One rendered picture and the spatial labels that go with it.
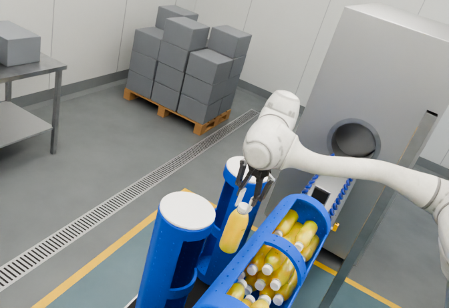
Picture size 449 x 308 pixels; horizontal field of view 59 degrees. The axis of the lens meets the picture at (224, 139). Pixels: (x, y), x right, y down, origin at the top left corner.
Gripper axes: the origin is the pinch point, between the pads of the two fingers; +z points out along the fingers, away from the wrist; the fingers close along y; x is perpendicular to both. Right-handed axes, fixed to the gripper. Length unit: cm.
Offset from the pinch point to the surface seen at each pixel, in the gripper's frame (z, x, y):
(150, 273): 85, -12, 38
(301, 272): 31.4, -21.9, -24.8
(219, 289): 26.9, 13.6, -8.1
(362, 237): 68, -120, -35
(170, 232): 52, -13, 34
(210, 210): 47, -36, 29
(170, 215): 47, -17, 39
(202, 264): 137, -82, 43
